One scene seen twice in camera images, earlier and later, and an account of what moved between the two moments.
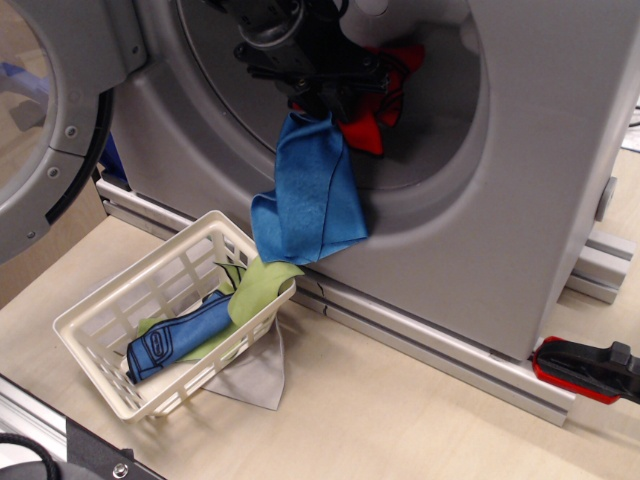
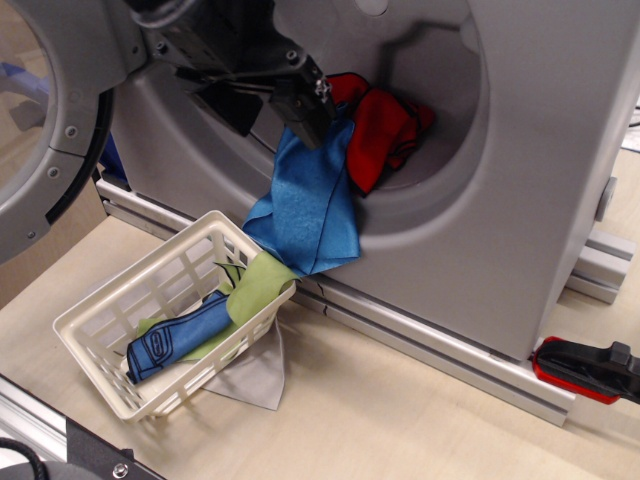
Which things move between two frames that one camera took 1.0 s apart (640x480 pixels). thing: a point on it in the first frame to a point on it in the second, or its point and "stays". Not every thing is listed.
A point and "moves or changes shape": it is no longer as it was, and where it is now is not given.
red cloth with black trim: [382, 103] to [386, 128]
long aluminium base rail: [500, 378] stays
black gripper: [319, 61] to [238, 41]
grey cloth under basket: [259, 378] stays
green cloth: [252, 289] stays
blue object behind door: [9, 71] stays
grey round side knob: [608, 194] stays
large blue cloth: [315, 210] moves or changes shape
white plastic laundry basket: [174, 321] stays
